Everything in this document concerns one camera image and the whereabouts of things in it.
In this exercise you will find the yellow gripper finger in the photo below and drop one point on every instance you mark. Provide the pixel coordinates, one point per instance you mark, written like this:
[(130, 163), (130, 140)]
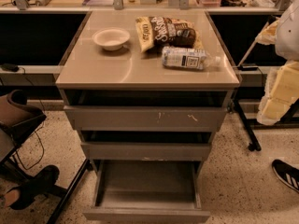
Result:
[(267, 36), (280, 92)]

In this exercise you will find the clear blue plastic bottle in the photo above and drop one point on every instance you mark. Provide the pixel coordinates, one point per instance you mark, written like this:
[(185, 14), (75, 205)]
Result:
[(189, 59)]

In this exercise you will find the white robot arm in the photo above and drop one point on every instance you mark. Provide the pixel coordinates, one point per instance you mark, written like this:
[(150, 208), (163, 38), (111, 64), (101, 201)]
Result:
[(287, 43)]

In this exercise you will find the grey drawer cabinet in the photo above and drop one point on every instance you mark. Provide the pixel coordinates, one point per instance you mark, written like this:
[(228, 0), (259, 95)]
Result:
[(91, 68)]

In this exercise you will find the grey bottom drawer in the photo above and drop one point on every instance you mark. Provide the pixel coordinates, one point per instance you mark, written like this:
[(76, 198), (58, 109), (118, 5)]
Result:
[(147, 191)]

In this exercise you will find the grey drawer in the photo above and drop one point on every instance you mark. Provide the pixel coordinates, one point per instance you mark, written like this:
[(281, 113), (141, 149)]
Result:
[(147, 191), (147, 146), (147, 111)]

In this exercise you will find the grey middle drawer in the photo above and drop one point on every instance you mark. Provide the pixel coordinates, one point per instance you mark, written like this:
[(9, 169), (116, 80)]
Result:
[(147, 146)]

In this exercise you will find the grey top drawer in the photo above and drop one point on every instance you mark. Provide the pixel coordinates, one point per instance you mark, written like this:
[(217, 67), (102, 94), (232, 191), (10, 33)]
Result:
[(147, 111)]

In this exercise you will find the white stick with black base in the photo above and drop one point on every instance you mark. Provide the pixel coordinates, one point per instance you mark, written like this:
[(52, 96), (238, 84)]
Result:
[(250, 49)]

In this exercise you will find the black table leg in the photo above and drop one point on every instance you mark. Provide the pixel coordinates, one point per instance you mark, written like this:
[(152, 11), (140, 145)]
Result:
[(253, 141)]

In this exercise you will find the black white sneaker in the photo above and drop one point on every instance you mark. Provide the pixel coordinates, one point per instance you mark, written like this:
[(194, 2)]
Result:
[(286, 174)]

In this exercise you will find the brown chip bag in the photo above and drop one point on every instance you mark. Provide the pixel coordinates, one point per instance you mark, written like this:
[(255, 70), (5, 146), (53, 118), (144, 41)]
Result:
[(162, 31)]

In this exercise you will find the white paper bowl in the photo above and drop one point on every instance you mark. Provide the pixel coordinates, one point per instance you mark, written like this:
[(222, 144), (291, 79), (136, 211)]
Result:
[(111, 39)]

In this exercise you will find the black power adapter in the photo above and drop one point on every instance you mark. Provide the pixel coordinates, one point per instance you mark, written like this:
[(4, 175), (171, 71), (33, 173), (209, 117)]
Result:
[(9, 67)]

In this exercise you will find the black office chair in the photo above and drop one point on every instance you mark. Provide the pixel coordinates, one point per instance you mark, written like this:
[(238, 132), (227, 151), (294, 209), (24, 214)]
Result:
[(18, 121)]

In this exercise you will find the black high heel shoe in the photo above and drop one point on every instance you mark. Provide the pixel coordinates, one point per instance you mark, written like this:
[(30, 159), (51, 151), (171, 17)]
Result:
[(22, 196)]

